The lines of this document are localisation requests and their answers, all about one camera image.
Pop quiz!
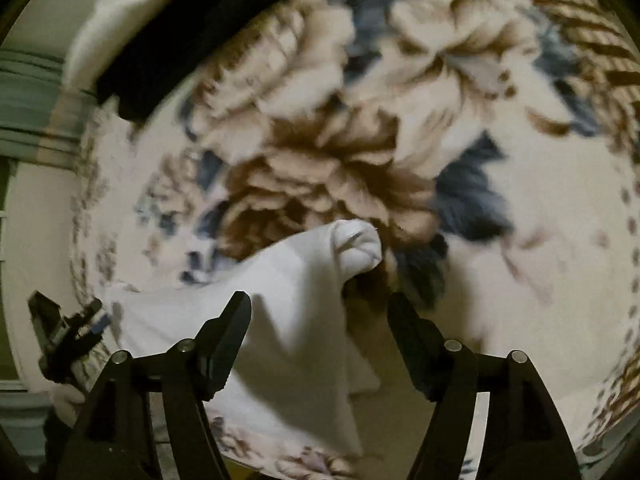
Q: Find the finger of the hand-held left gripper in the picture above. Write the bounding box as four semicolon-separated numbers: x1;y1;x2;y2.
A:
67;298;112;335

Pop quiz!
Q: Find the white t-shirt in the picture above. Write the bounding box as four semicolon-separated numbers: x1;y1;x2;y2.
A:
106;219;386;457

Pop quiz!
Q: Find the folded black garment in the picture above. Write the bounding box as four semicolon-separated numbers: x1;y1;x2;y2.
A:
96;0;309;122

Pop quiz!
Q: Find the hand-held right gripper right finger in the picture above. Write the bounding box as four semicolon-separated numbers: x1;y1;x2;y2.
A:
386;291;585;480

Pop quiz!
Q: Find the floral blanket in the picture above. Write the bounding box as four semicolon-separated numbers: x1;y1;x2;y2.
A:
67;0;640;480

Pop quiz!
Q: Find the folded white garment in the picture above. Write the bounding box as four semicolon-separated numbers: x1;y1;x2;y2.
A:
64;0;281;92

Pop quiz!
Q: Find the green curtain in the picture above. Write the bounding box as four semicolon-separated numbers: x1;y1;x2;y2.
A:
0;46;98;170

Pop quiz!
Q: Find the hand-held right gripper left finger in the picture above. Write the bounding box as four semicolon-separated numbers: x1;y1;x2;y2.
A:
55;290;253;480

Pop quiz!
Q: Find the brown checked blanket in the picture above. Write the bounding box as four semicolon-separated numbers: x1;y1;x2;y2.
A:
487;0;640;161

